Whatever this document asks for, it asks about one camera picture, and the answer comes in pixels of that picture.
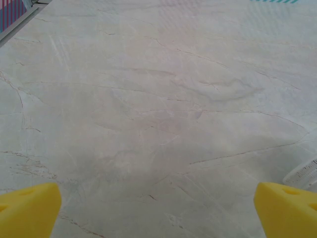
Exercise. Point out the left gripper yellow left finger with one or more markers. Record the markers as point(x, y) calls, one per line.
point(24, 213)

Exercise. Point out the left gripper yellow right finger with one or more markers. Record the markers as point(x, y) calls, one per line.
point(287, 213)

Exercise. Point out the clear bottle with white label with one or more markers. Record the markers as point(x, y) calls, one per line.
point(304, 173)

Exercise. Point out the aluminium side rail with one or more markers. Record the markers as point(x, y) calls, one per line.
point(17, 26)

